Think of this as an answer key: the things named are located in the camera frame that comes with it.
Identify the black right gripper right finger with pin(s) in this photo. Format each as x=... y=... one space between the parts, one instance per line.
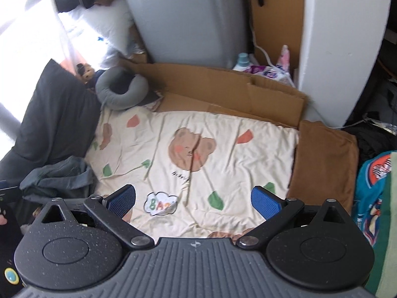
x=314 y=247

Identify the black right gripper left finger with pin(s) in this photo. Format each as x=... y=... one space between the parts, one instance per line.
x=75 y=244

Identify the brown printed t-shirt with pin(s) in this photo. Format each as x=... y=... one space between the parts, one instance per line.
x=325 y=165

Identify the person's left hand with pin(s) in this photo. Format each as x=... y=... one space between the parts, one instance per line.
x=3 y=218

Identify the blue-grey garment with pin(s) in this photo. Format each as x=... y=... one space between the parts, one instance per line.
x=68 y=179

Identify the green garment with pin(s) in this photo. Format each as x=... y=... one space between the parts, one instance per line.
x=382 y=281

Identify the teal orange printed garment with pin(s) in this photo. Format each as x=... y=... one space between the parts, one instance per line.
x=368 y=196

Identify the dark grey pillow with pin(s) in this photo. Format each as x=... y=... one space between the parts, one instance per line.
x=60 y=122

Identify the cream bear-print bed sheet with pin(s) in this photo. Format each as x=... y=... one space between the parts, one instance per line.
x=193 y=172

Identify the black knitted garment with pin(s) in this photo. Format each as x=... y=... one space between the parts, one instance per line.
x=373 y=123

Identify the grey neck pillow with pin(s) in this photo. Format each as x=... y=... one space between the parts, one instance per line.
x=119 y=89

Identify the small plush bear toy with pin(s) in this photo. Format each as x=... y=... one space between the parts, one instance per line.
x=85 y=72

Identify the floral patterned cloth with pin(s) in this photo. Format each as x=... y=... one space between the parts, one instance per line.
x=152 y=100

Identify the laundry detergent refill pouch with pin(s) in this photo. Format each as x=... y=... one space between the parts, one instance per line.
x=279 y=72

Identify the brown cardboard sheet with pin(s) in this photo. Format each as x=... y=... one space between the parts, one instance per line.
x=192 y=88

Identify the white pillow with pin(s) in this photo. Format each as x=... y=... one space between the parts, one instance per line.
x=110 y=22

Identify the white cabinet panel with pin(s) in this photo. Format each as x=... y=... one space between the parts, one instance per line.
x=340 y=43

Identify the grey metallic appliance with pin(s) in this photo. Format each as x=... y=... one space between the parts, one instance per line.
x=208 y=33

